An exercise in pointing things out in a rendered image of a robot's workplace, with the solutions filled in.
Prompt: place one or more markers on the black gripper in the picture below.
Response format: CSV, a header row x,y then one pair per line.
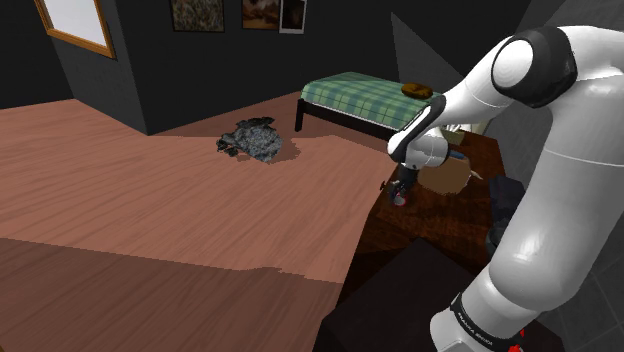
x,y
405,179

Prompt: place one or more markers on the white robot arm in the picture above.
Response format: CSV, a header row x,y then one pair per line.
x,y
560,219

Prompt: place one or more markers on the red and white small object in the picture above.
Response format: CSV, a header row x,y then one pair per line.
x,y
400,200

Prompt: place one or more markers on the open brown cardboard box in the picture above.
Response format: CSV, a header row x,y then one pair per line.
x,y
444,178

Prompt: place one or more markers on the dark brown wooden table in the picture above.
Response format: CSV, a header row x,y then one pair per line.
x,y
438,222

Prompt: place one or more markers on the pale tan box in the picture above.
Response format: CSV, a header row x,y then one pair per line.
x,y
458,136

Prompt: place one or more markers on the brown cushion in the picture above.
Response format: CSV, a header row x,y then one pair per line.
x,y
417,90

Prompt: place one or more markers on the bed with green plaid cover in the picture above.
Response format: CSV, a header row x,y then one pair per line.
x,y
356,97

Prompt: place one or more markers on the dark blue-black bag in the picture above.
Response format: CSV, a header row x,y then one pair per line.
x,y
507,195

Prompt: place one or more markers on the black round object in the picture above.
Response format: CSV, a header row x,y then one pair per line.
x,y
493,241

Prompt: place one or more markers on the dark robot stand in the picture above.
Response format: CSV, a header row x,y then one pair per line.
x,y
395,302

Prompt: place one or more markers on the grey crumpled cloth pile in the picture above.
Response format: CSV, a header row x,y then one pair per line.
x,y
256,139

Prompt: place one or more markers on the dark picture with white frame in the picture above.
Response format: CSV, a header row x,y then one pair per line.
x,y
292,15

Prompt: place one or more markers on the brown orange wall picture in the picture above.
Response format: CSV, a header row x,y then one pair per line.
x,y
261,13

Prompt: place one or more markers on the mottled green wall picture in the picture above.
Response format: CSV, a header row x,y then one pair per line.
x,y
197,14

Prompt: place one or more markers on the window with wooden frame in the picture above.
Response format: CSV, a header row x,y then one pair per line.
x,y
73,19

